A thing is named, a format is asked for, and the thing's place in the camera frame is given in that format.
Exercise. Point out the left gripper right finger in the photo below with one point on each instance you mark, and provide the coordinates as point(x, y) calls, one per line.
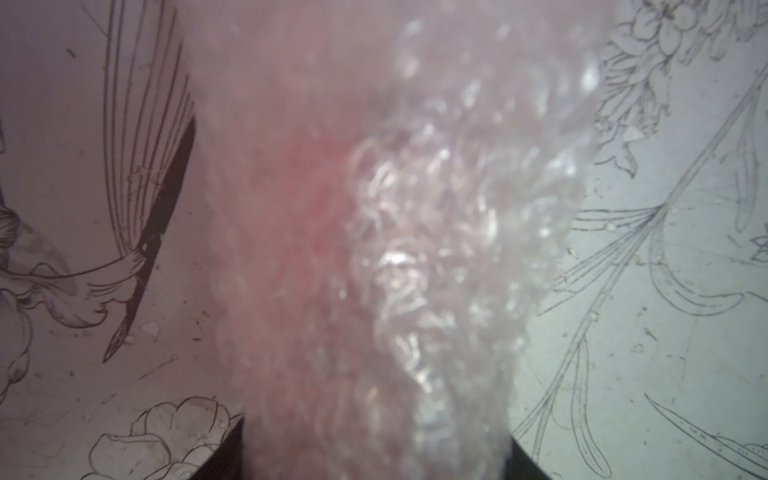
point(520, 466)

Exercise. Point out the clear bubble wrap sheet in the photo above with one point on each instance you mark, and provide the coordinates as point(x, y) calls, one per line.
point(392, 185)

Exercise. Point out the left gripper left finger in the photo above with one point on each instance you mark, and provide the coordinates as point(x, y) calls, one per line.
point(226, 462)

